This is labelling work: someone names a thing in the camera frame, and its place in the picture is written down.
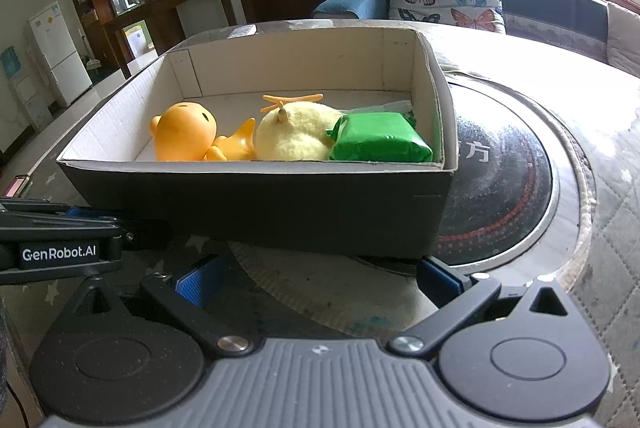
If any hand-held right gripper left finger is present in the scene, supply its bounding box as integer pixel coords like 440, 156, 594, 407
50, 255, 255, 356

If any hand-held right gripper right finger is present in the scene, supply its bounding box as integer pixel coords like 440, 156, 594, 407
391, 255, 588, 356

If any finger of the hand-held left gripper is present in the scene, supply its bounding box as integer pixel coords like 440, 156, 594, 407
122, 218, 173, 266
0, 197, 123, 229

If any grey cardboard box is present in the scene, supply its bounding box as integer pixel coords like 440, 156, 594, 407
55, 21, 458, 259

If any large yellow duck toy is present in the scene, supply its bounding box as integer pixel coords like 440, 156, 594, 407
151, 102, 257, 162

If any green plastic packet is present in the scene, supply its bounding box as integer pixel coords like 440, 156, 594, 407
327, 111, 434, 164

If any yellow plush chick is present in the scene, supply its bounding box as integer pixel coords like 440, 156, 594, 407
254, 93, 347, 161

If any black round induction hob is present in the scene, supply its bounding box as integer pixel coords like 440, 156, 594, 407
350, 73, 598, 279

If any white water dispenser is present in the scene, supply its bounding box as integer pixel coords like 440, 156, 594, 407
0, 46, 53, 126

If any white refrigerator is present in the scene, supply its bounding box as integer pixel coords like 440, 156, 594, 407
27, 1, 93, 107

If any grey star quilted table cover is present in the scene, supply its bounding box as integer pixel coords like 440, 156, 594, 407
0, 21, 640, 428

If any blue sofa cushion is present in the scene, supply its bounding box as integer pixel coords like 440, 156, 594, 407
311, 0, 391, 20

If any dark blue sofa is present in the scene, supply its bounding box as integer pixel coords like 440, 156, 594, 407
500, 0, 640, 76

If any white quilted cushion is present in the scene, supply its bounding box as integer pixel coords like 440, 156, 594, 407
605, 1, 640, 76

